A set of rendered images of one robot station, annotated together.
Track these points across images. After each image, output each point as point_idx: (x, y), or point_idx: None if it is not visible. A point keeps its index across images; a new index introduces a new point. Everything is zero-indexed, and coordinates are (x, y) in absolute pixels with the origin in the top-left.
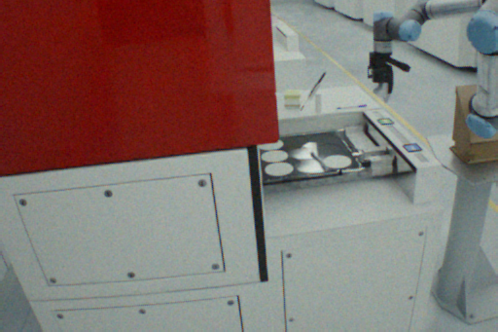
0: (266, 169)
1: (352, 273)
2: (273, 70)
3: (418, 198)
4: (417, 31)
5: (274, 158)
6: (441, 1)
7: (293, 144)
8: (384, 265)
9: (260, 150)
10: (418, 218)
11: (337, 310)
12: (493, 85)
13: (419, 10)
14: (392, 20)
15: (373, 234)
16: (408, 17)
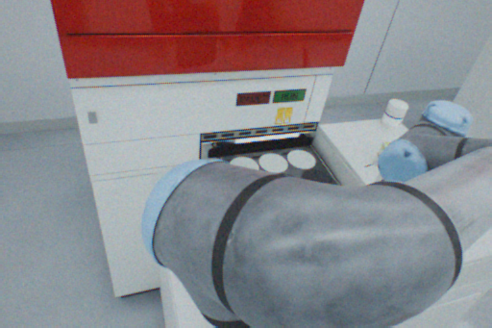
0: (241, 157)
1: (166, 283)
2: (54, 11)
3: (206, 320)
4: (403, 175)
5: (268, 163)
6: (465, 156)
7: (306, 177)
8: (172, 317)
9: (284, 152)
10: (179, 325)
11: (165, 297)
12: None
13: (469, 150)
14: (416, 128)
15: (169, 275)
16: (428, 140)
